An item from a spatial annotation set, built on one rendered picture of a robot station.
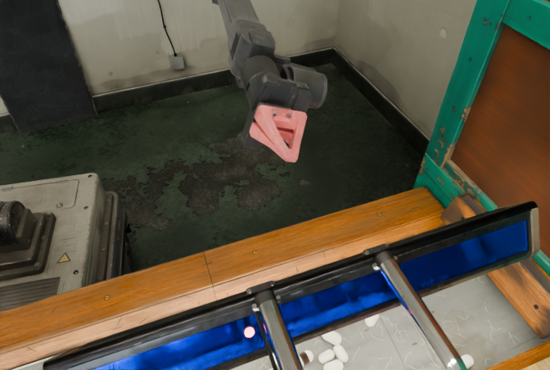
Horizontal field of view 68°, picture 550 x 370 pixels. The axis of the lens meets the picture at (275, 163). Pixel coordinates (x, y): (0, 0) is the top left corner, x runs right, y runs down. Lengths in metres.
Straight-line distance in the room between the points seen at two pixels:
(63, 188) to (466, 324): 1.31
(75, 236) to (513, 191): 1.21
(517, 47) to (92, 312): 0.94
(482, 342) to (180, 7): 2.19
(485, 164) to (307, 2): 2.05
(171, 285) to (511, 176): 0.72
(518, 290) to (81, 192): 1.31
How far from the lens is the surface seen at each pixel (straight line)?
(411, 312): 0.49
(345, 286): 0.51
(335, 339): 0.85
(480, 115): 0.95
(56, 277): 1.38
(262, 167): 2.20
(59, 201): 1.58
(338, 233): 0.97
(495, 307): 1.00
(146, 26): 2.57
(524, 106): 0.87
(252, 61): 0.62
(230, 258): 0.92
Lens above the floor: 1.53
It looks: 44 degrees down
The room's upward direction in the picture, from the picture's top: straight up
